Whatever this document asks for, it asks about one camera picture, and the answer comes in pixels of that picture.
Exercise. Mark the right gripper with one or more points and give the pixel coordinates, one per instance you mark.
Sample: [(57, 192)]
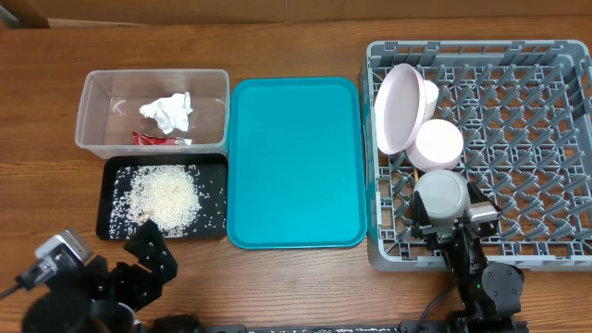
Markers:
[(440, 236)]

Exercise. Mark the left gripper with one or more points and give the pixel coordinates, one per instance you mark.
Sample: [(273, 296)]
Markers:
[(157, 259)]

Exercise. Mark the grey bowl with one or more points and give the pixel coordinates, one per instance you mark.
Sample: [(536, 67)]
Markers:
[(444, 194)]

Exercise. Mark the pile of rice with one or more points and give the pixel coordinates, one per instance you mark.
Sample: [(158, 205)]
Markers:
[(159, 199)]

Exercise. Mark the small pink plate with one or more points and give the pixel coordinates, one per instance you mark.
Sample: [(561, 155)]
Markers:
[(437, 145)]

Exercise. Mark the red snack wrapper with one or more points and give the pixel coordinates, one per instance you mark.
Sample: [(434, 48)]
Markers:
[(144, 139)]

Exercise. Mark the large pink plate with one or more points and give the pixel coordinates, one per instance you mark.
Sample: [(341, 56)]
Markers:
[(400, 107)]

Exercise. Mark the white paper cup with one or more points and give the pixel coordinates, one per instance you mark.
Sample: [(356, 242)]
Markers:
[(431, 99)]

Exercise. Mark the white tissue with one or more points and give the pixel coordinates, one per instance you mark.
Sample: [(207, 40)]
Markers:
[(170, 113)]

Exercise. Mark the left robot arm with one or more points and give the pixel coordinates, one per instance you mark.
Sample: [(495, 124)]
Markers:
[(122, 321)]

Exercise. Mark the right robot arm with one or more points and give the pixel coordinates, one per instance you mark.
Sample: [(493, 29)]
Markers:
[(490, 292)]

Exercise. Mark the black waste tray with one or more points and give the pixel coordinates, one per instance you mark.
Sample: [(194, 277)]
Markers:
[(213, 185)]

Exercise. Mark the grey dishwasher rack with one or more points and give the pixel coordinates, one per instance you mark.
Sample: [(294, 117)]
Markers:
[(524, 110)]

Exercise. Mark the clear plastic bin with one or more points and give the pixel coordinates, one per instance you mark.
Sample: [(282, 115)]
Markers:
[(110, 102)]

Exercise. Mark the teal serving tray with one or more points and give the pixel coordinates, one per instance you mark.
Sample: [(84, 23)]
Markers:
[(295, 164)]

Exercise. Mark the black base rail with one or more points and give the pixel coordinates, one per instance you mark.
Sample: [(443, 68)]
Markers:
[(402, 327)]

